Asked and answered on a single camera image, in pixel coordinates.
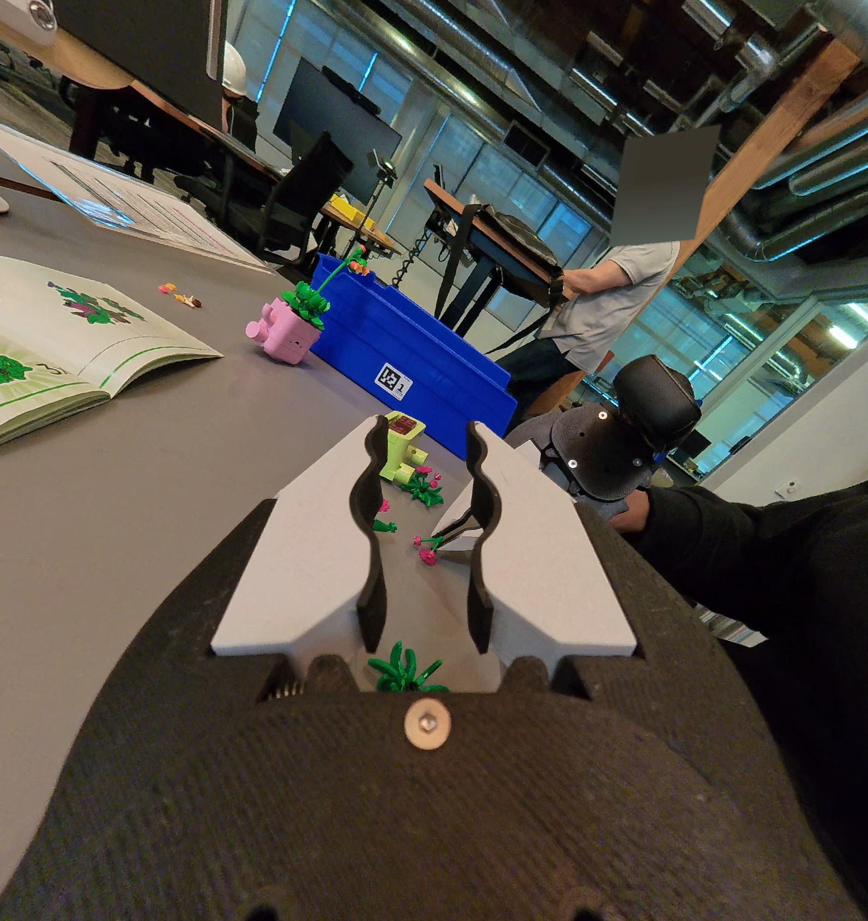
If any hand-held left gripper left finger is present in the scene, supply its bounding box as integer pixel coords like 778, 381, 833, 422
211, 414, 392, 660

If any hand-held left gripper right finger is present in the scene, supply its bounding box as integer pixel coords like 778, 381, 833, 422
467, 422, 638, 667

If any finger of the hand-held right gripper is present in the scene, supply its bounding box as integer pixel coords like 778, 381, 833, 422
436, 477, 487, 556

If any green plant with pink flowers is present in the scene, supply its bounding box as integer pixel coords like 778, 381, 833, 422
401, 466, 446, 509

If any lime green toy pot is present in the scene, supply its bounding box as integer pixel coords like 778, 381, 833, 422
380, 412, 430, 485

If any green toy leaf piece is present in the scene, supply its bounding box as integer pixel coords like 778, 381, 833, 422
368, 642, 450, 694

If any blue storage bin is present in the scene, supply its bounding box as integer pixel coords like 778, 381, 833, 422
310, 252, 520, 462

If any black bag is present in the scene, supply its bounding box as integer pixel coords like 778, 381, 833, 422
470, 203, 569, 304

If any pink toy flower pot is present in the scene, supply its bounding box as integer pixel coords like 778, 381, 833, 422
246, 243, 369, 367

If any standing desk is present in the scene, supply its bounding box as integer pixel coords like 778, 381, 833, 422
423, 178, 572, 340

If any toy instruction booklet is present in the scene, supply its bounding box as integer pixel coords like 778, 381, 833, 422
0, 254, 225, 456

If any person's black jacket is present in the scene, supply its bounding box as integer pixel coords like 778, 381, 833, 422
693, 612, 868, 921

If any black office chair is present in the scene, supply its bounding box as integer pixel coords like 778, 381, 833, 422
258, 131, 355, 272

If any computer monitor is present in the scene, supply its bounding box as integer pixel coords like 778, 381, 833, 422
272, 58, 404, 207

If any laminated instruction sheet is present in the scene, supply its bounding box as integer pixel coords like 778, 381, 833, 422
0, 115, 277, 275

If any black divider panel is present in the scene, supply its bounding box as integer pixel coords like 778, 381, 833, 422
54, 0, 228, 132

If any wooden desk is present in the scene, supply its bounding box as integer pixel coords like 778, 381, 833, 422
0, 18, 284, 181

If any wooden post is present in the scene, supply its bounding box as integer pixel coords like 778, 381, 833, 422
528, 36, 864, 433

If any camera tripod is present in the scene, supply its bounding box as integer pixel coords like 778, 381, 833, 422
362, 150, 399, 239

